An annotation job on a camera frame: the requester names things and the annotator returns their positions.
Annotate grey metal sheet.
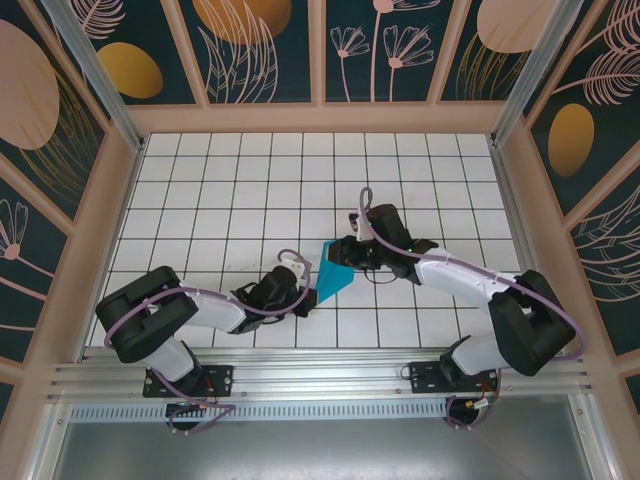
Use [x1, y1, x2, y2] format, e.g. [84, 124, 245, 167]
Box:
[49, 419, 594, 480]

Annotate aluminium corner post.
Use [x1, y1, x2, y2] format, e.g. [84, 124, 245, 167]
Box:
[39, 0, 147, 153]
[491, 0, 577, 147]

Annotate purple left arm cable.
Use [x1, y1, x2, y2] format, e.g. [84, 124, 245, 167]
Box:
[103, 248, 314, 437]

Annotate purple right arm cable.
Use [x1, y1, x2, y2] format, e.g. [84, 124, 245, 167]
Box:
[359, 187, 587, 431]

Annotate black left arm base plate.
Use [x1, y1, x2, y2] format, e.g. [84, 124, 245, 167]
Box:
[142, 364, 235, 399]

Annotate power connector with wires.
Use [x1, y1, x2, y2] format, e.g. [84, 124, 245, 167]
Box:
[167, 398, 214, 417]
[446, 392, 502, 427]

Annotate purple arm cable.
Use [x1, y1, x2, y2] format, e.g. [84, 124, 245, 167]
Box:
[103, 248, 314, 437]
[359, 187, 587, 431]

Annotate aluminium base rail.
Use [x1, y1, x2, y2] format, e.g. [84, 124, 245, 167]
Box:
[47, 344, 594, 402]

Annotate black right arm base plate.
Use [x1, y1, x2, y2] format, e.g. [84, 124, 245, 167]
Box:
[408, 360, 500, 396]

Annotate slotted metal cable duct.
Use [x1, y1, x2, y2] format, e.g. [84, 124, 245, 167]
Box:
[69, 402, 451, 422]

